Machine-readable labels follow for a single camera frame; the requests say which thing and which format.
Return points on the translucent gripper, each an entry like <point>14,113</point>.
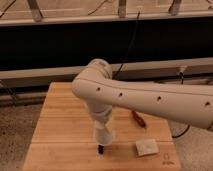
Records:
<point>101,121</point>

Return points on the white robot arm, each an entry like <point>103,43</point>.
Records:
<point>189,104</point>

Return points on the black eraser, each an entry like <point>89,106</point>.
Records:
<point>100,149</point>

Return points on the dark red pen tool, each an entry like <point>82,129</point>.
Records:
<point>138,119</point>

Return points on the beige sponge pad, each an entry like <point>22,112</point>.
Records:
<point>147,147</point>

